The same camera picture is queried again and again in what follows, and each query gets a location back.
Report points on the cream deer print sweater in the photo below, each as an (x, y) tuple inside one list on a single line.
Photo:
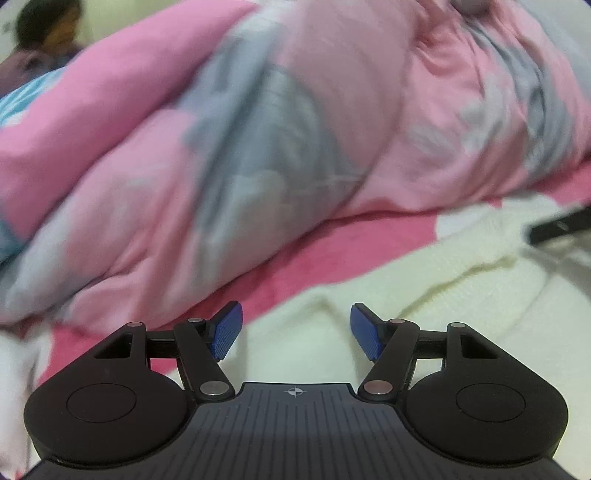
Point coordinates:
[(461, 300)]

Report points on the pink grey floral quilt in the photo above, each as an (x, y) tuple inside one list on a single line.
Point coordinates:
[(277, 115)]

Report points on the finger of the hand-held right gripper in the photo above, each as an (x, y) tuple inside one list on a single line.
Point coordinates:
[(558, 229)]

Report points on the pink floral blanket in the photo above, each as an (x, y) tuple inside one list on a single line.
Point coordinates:
[(295, 249)]

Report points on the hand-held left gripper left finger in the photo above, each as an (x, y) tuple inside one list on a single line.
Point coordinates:
[(227, 330)]

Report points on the teal striped pillow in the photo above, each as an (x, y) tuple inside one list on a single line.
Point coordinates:
[(23, 101)]

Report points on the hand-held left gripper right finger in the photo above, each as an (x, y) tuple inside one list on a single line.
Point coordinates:
[(365, 332)]

